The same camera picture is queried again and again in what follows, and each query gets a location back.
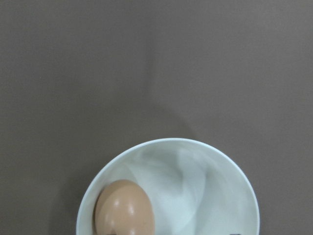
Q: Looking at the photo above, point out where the brown egg from bowl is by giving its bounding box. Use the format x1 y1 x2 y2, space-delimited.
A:
94 180 155 235

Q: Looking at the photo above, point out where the white ceramic bowl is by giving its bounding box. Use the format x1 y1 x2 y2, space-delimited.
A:
76 138 260 235

